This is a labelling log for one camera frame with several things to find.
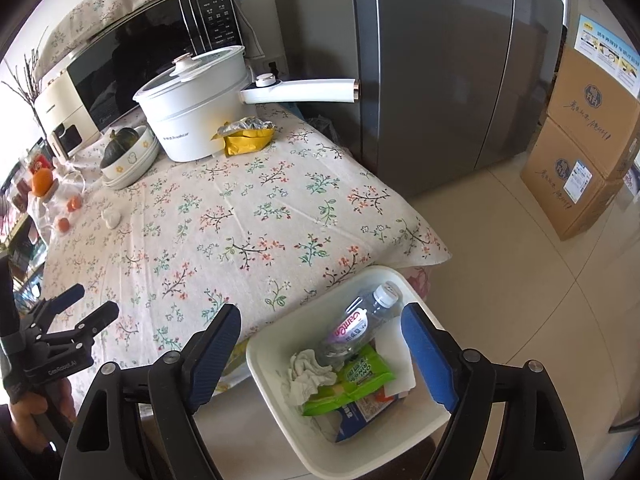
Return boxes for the white tissue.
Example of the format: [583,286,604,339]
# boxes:
[284,349,337,406]

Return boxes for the green onion rings bag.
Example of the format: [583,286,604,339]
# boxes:
[302,344,394,416]

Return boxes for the blue almond snack box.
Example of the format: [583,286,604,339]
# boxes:
[332,388,401,443]

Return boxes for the clear plastic water bottle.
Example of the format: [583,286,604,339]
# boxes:
[314,281,401,370]

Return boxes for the white orange fish snack box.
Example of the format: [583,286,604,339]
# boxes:
[374,318,416,400]

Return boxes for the white trash bin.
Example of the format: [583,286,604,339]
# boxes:
[246,266,449,479]

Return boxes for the person's left hand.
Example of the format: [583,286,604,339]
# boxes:
[9,378,77,454]

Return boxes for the floral tablecloth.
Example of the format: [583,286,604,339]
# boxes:
[43,105,450,367]

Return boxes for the glass jar with cork lid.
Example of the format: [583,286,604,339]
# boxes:
[27,176,86,246]

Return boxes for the large orange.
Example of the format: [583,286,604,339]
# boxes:
[32,167,54,197]

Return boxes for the white floral bowl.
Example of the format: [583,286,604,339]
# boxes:
[100,124,160,179]

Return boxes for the cream air fryer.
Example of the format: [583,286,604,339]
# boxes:
[35,70,100,160]

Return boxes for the green kabocha squash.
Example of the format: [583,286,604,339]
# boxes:
[100,127,140,169]

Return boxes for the dried branches in vase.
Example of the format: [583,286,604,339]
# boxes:
[1,32,47,140]

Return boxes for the white electric cooking pot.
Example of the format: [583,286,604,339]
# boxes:
[134,46,360,162]

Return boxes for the lower cardboard box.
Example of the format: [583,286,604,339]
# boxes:
[521,118,624,240]

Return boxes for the cardboard box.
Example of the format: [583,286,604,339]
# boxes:
[547,49,639,180]
[521,118,624,240]

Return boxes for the yellow crumpled snack wrapper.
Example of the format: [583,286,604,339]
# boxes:
[210,116,274,157]

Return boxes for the upper cardboard box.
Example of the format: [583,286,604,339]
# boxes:
[547,49,639,180]

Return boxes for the black microwave oven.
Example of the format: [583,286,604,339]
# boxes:
[67,0,242,130]

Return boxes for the grey refrigerator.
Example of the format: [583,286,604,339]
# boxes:
[274,0,563,196]

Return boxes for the wire rack with packages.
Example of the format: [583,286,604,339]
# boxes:
[1,139,47,314]

